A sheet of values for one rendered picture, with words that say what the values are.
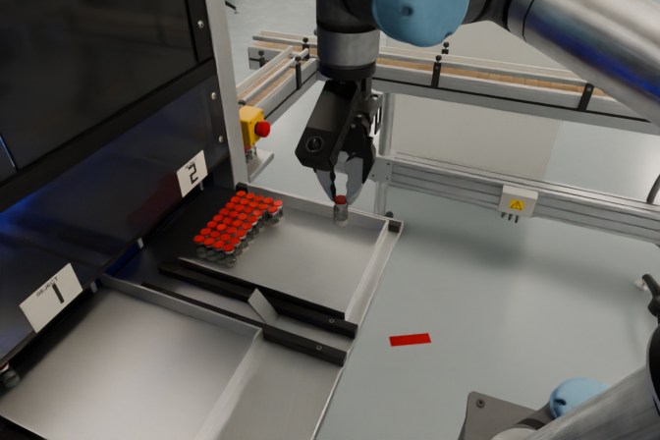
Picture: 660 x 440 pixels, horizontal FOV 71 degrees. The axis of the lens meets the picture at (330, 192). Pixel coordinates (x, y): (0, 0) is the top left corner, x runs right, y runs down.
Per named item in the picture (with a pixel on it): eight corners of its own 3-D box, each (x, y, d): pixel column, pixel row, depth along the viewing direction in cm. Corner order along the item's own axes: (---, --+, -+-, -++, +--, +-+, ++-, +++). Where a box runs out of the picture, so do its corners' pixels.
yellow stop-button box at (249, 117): (226, 141, 113) (222, 116, 109) (241, 129, 118) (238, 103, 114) (252, 148, 111) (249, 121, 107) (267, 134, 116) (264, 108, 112)
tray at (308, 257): (181, 270, 90) (178, 257, 87) (248, 195, 109) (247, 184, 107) (344, 325, 79) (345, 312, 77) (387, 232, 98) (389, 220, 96)
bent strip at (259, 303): (250, 322, 80) (247, 300, 76) (258, 309, 82) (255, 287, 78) (326, 349, 76) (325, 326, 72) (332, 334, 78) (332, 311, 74)
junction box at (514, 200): (497, 211, 171) (502, 192, 166) (498, 203, 175) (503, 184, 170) (530, 218, 168) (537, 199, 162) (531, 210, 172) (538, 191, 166)
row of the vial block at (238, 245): (224, 266, 90) (220, 248, 87) (267, 212, 103) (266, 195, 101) (233, 269, 90) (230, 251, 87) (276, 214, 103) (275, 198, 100)
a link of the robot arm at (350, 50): (369, 36, 50) (301, 28, 52) (367, 77, 53) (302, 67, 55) (388, 18, 55) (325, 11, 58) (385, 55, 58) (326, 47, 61)
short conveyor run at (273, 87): (219, 183, 119) (209, 130, 110) (170, 170, 124) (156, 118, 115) (320, 82, 170) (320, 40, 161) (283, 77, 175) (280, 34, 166)
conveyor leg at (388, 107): (364, 243, 213) (374, 87, 167) (370, 231, 220) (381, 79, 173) (383, 247, 210) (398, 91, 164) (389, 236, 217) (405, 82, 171)
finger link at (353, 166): (377, 190, 70) (375, 136, 65) (364, 212, 66) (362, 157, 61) (357, 187, 71) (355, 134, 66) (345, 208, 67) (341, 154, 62)
